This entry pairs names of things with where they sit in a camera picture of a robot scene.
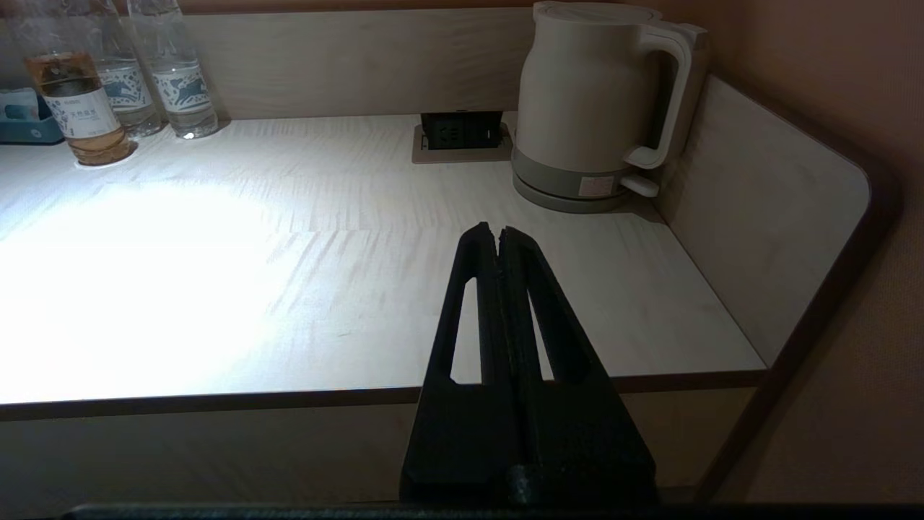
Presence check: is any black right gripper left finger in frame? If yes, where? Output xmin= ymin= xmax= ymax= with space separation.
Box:
xmin=399 ymin=222 xmax=522 ymax=506

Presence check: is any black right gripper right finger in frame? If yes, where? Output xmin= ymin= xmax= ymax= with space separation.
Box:
xmin=498 ymin=226 xmax=659 ymax=506

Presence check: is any grey kettle base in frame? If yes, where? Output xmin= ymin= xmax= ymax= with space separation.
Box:
xmin=511 ymin=168 xmax=652 ymax=215

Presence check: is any recessed black power socket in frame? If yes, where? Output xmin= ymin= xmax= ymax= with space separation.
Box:
xmin=411 ymin=110 xmax=514 ymax=165

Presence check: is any white electric kettle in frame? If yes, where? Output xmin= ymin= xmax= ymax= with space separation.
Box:
xmin=514 ymin=0 xmax=710 ymax=199

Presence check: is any clear plastic water bottle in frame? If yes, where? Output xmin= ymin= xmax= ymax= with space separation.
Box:
xmin=126 ymin=0 xmax=219 ymax=139
xmin=61 ymin=0 xmax=165 ymax=139

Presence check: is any plastic bottle with amber liquid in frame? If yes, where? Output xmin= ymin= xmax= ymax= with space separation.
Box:
xmin=4 ymin=0 xmax=134 ymax=167

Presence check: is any small blue tray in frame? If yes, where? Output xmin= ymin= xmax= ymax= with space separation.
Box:
xmin=0 ymin=87 xmax=67 ymax=145

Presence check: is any white sachet packet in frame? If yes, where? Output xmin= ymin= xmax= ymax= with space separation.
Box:
xmin=0 ymin=87 xmax=41 ymax=121

